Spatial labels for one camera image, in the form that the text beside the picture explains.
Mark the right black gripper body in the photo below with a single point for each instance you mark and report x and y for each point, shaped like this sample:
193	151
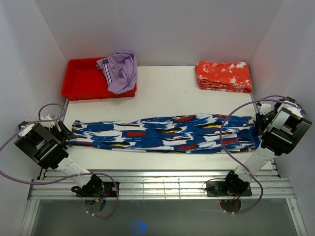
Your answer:
263	120

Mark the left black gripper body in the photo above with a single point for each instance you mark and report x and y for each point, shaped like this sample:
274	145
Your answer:
55	131

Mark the blue white red patterned trousers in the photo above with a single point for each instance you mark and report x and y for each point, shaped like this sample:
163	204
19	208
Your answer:
200	134

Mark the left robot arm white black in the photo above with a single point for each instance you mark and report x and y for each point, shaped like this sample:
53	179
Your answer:
46	144

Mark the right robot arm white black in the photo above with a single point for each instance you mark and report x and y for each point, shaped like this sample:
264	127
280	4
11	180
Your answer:
281	128

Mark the folded orange white trousers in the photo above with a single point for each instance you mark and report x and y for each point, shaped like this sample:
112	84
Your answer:
224	76

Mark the purple trousers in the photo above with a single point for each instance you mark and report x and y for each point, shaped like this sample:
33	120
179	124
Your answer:
120	71

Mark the red plastic tray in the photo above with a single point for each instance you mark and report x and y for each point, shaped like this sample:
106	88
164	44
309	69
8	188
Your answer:
83	81

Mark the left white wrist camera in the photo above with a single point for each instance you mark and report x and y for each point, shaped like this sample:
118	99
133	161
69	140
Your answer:
47	121

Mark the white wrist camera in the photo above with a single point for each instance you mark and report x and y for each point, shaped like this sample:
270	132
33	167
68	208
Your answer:
263	108
47	121

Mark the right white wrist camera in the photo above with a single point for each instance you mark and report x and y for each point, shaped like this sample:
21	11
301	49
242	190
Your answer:
263	108

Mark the aluminium rail frame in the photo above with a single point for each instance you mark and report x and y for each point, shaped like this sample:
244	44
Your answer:
165	185

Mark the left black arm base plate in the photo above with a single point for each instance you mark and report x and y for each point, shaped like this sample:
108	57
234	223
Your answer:
107	189

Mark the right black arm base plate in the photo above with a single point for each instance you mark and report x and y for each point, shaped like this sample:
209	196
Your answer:
214	188

